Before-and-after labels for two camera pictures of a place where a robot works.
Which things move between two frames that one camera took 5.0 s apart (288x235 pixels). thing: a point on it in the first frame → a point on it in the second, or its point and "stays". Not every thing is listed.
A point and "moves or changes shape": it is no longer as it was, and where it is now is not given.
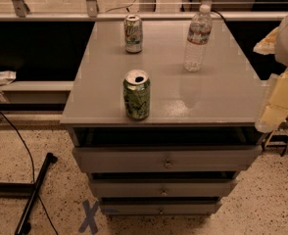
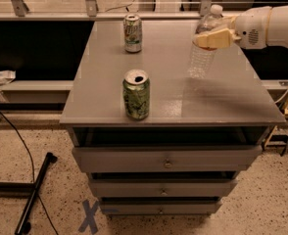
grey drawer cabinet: x=182 y=160 stays
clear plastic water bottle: x=198 y=37 moves or changes shape
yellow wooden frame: x=285 y=145 → x=285 y=109
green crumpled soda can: x=137 y=94 stays
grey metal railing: x=209 y=6 stays
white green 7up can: x=133 y=33 stays
